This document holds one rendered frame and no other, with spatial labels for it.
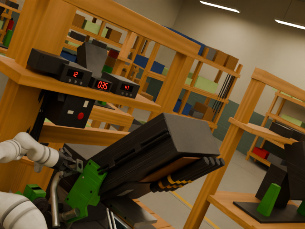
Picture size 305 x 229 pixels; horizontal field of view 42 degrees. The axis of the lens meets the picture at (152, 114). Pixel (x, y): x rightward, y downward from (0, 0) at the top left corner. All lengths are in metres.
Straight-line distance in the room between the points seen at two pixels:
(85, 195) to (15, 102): 0.48
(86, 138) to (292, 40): 10.15
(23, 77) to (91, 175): 0.49
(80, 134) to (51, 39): 0.63
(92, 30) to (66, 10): 7.85
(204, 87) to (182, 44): 5.59
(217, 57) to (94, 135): 5.92
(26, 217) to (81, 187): 0.67
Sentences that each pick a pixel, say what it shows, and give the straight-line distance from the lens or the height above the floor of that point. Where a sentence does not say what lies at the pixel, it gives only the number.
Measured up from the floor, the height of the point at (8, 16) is 1.10.
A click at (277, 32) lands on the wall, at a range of 12.27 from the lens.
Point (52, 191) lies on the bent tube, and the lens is 1.77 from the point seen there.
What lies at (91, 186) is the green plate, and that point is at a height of 1.19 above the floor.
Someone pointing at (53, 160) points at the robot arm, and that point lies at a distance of 1.58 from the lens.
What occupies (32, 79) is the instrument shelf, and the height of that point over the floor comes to 1.53.
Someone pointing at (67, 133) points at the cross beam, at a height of 1.24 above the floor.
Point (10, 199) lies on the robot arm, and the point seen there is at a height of 1.31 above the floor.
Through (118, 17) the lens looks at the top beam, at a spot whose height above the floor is 1.88.
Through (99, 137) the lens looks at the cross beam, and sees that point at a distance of 2.25.
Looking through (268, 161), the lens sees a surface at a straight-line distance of 10.78.
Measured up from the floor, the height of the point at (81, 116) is 1.41.
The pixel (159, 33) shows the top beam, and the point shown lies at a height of 1.90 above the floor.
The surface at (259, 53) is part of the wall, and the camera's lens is 12.32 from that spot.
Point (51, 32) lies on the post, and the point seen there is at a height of 1.71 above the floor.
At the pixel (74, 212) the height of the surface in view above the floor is 1.09.
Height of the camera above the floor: 1.82
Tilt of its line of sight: 9 degrees down
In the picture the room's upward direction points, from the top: 23 degrees clockwise
